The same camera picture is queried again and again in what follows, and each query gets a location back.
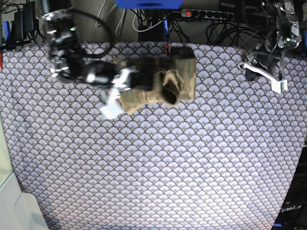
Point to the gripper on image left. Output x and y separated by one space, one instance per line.
114 80

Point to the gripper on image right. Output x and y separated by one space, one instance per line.
270 62

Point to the camouflage T-shirt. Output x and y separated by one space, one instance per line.
174 81

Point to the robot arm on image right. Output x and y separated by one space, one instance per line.
280 34

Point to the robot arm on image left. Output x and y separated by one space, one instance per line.
72 64

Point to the red and black clamp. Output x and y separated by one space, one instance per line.
168 49

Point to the black box under table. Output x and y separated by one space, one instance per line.
156 34

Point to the black power strip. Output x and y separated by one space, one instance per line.
204 14

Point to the purple fan-pattern tablecloth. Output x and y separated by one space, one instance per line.
224 161

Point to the black power adapter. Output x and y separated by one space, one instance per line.
25 22

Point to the black OpenArm case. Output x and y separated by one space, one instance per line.
293 214

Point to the white plastic bin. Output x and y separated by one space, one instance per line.
18 210

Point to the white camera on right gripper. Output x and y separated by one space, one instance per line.
111 110

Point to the blue plastic mount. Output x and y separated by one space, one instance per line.
149 4

